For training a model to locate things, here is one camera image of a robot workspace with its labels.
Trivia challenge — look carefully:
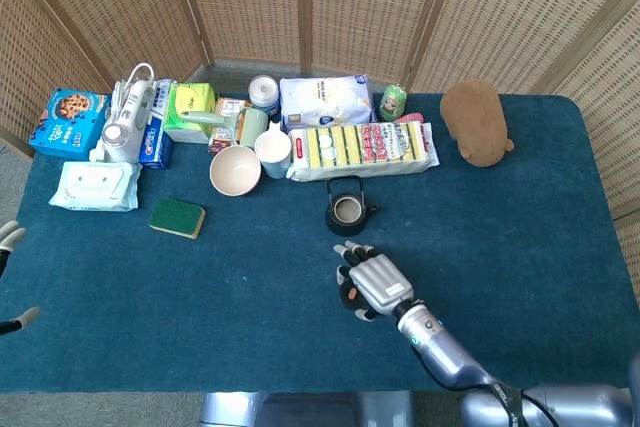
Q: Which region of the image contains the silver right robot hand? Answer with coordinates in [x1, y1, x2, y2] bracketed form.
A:
[333, 240, 416, 323]

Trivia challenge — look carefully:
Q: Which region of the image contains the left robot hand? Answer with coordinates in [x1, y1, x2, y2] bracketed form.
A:
[0, 219, 42, 337]

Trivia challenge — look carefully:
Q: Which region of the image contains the black lid with orange knob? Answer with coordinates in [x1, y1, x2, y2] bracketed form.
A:
[338, 282, 370, 313]

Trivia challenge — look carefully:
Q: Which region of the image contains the black cast iron teapot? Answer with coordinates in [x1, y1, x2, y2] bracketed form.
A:
[324, 175, 380, 238]

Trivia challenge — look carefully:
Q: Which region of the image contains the small white jar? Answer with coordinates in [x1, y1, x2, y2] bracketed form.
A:
[248, 74, 281, 116]

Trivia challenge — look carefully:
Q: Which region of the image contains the wet wipes pack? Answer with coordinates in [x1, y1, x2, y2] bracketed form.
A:
[48, 160, 142, 213]

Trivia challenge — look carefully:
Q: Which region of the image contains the blue cookie box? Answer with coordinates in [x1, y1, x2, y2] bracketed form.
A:
[28, 87, 112, 161]

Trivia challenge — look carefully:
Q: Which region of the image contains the blue table cloth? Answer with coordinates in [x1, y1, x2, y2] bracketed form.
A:
[0, 92, 632, 394]

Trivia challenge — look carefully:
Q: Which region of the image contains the pack of yellow sponges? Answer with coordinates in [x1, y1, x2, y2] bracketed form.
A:
[286, 120, 441, 183]

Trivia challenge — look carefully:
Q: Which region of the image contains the white handheld appliance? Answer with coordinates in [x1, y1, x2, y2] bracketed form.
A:
[88, 62, 156, 164]

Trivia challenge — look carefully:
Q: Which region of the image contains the silver robot torso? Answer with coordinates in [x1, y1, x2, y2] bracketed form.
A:
[199, 390, 416, 427]

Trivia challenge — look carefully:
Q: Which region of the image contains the green and yellow sponge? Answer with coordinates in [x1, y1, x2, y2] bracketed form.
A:
[148, 196, 207, 241]

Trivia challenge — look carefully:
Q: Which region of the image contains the blue toothpaste box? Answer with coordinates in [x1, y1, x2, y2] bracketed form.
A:
[138, 79, 175, 171]

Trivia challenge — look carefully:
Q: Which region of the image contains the light blue cup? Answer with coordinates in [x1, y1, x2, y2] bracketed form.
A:
[253, 121, 293, 180]

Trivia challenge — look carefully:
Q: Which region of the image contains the green haired figurine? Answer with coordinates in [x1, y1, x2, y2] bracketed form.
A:
[378, 83, 409, 122]

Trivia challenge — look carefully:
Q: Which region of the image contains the beige bowl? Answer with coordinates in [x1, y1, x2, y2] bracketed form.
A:
[209, 144, 263, 197]

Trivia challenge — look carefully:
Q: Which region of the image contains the brown capybara plush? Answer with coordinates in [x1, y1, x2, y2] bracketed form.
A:
[439, 79, 516, 168]

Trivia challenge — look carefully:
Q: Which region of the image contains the white tissue pack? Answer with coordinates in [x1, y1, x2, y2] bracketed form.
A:
[278, 73, 377, 132]

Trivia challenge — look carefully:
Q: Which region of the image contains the green tissue box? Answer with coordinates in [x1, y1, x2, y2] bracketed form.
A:
[163, 81, 219, 145]

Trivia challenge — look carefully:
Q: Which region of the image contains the brown snack box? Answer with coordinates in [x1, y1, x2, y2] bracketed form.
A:
[207, 97, 251, 156]

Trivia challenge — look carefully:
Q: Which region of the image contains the rattan folding screen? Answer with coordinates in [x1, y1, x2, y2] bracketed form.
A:
[0, 0, 640, 343]

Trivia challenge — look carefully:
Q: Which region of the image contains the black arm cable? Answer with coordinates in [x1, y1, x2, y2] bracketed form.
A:
[492, 380, 557, 427]

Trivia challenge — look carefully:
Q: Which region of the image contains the pale green handled cup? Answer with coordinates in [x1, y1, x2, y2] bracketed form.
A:
[179, 107, 270, 149]

